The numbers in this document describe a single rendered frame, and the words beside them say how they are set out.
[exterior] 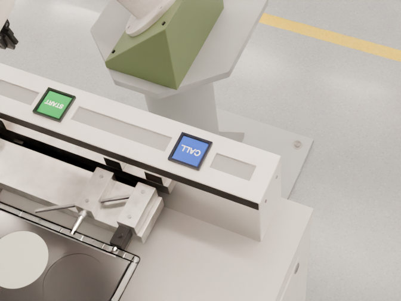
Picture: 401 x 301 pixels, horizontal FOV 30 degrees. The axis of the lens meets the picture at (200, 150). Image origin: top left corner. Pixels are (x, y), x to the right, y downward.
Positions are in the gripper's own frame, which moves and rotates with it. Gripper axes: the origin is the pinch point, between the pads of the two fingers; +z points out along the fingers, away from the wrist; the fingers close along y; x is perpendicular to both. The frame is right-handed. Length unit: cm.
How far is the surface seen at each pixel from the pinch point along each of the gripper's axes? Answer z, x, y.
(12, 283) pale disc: 15.0, -12.8, -33.7
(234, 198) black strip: 15.2, -40.8, -8.3
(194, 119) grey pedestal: 56, -15, 16
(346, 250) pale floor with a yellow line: 117, -52, 13
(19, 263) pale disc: 15.7, -12.0, -30.3
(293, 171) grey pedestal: 119, -29, 31
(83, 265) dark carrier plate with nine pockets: 16.5, -21.8, -26.7
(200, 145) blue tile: 15.1, -32.2, -1.9
